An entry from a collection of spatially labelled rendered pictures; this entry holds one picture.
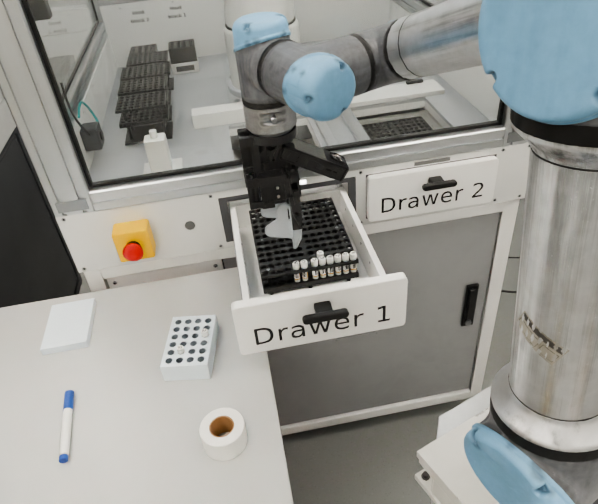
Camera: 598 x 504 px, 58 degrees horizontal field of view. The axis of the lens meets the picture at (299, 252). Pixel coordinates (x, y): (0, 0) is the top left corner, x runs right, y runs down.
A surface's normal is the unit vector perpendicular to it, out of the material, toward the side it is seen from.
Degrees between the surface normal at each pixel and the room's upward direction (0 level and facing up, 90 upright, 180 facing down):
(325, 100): 91
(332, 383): 90
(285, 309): 90
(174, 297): 0
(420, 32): 67
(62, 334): 0
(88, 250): 90
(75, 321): 0
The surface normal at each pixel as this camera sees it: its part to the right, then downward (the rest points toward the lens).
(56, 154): 0.18, 0.59
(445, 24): -0.87, -0.03
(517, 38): -0.84, 0.28
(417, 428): -0.07, -0.79
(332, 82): 0.55, 0.48
